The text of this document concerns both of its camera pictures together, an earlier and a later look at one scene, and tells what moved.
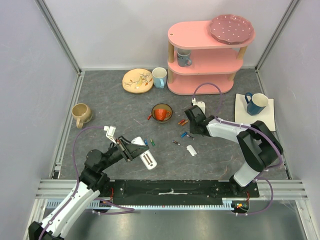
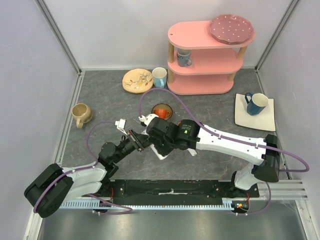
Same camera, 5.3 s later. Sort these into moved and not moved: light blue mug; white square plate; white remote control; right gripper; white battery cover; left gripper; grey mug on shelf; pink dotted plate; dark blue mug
Moved: left gripper; white remote control; right gripper
Not moved: dark blue mug; white square plate; pink dotted plate; white battery cover; light blue mug; grey mug on shelf
